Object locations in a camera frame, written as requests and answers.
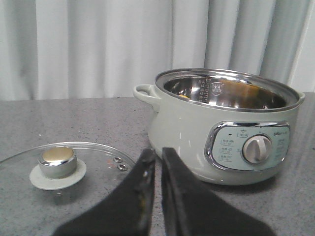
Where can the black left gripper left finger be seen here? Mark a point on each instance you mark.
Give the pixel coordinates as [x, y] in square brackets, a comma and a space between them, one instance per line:
[126, 211]

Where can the white curtain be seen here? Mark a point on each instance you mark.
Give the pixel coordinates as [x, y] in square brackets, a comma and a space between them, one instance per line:
[52, 49]

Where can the pale green electric cooking pot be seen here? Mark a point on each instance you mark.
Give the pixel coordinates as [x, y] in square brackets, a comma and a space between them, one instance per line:
[228, 127]

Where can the glass pot lid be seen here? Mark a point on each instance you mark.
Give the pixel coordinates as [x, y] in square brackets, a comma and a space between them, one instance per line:
[62, 173]

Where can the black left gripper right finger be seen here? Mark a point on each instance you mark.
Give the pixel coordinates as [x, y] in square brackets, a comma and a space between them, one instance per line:
[190, 209]

